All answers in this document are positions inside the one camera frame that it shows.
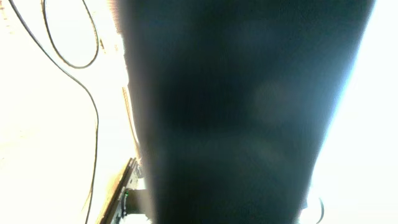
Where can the blue Galaxy smartphone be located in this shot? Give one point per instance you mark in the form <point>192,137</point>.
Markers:
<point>232,100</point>

